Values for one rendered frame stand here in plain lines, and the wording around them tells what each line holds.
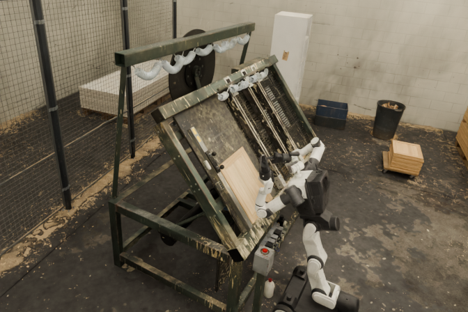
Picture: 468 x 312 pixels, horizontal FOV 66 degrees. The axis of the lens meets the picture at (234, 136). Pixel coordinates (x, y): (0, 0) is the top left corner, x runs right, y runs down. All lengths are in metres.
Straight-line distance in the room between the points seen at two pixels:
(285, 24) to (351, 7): 1.75
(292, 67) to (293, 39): 0.51
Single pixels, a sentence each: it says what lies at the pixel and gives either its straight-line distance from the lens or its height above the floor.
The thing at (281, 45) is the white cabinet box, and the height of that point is 1.54.
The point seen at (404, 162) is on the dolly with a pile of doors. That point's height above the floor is 0.28.
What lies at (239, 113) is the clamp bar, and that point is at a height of 1.56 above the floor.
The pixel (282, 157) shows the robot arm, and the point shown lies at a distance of 3.31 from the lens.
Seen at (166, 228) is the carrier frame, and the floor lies 0.78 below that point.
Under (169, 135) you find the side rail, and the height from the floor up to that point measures 1.67.
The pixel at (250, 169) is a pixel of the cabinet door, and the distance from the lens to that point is 3.30.
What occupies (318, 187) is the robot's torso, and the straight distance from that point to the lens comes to 2.83.
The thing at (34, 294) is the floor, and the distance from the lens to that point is 4.02.
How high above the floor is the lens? 2.86
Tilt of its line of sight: 26 degrees down
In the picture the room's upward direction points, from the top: 5 degrees clockwise
